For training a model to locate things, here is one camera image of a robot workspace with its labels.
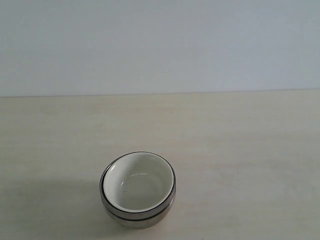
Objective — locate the white ceramic bowl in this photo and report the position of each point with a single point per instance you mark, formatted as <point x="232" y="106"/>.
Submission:
<point x="137" y="182"/>

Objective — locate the ribbed stainless steel bowl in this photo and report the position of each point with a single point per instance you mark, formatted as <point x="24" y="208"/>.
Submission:
<point x="107" y="195"/>

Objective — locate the smooth stainless steel bowl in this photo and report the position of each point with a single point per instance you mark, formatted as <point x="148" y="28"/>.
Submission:
<point x="142" y="223"/>

